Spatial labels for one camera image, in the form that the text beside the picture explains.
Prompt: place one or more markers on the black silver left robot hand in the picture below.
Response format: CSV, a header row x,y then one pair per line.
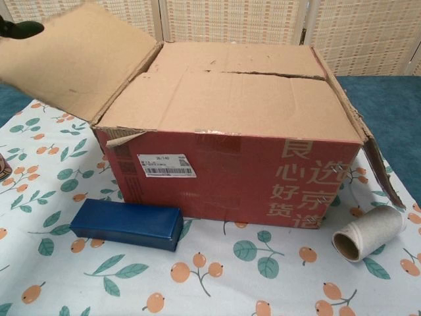
x,y
23,30

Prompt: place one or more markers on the red cardboard shipping box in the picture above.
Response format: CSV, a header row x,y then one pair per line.
x,y
230,158

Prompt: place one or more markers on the dark blue rectangular box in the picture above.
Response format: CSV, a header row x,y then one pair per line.
x,y
125,224

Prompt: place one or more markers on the patterned object at left edge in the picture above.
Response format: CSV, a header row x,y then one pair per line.
x,y
4,168

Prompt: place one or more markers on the floral fruit print tablecloth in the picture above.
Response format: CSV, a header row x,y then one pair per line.
x,y
98,283

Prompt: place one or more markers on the woven bamboo folding screen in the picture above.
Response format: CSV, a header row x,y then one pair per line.
x,y
361,33

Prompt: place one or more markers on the white paper roll cardboard core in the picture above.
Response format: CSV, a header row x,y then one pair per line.
x,y
371,230

